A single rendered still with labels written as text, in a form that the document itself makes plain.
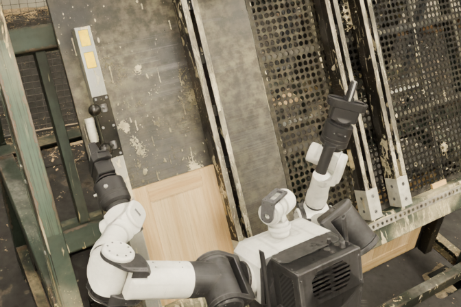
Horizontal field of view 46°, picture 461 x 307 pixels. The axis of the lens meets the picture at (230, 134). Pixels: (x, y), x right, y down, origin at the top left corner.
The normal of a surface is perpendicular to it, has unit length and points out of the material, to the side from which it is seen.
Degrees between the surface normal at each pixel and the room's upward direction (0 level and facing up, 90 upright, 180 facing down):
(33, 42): 57
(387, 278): 0
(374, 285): 0
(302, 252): 23
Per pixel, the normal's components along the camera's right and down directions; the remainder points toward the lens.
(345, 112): 0.00, 0.38
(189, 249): 0.47, -0.02
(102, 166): 0.26, -0.54
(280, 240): -0.14, -0.96
